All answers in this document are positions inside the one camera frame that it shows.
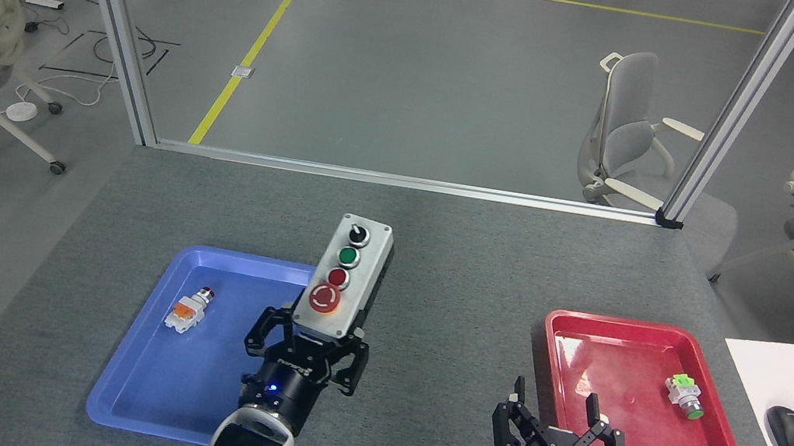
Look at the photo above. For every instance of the white round floor disc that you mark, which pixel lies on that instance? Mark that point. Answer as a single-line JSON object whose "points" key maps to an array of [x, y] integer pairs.
{"points": [[21, 111]]}

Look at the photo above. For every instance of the blue plastic tray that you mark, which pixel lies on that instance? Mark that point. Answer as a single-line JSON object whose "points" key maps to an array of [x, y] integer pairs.
{"points": [[184, 380]]}

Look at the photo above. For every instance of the silver aluminium rail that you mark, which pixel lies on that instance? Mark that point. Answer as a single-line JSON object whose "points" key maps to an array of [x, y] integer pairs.
{"points": [[403, 180]]}

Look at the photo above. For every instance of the grey four-button control box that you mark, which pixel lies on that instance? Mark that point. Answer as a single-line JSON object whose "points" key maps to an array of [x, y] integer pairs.
{"points": [[345, 278]]}

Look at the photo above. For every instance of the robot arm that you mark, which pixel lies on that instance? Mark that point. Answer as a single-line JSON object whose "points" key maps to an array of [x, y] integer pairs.
{"points": [[250, 445]]}

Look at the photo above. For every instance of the green push button switch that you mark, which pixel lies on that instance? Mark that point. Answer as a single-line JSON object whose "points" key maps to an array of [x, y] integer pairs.
{"points": [[683, 393]]}

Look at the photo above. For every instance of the red push button orange block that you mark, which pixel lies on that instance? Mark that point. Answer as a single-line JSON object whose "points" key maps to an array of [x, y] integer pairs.
{"points": [[189, 310]]}

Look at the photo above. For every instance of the silver aluminium post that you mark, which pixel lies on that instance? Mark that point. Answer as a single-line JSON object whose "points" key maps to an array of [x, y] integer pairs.
{"points": [[740, 109], [113, 15]]}

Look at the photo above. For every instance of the metal floor socket plate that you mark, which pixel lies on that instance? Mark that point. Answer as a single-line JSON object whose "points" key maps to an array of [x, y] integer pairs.
{"points": [[243, 72]]}

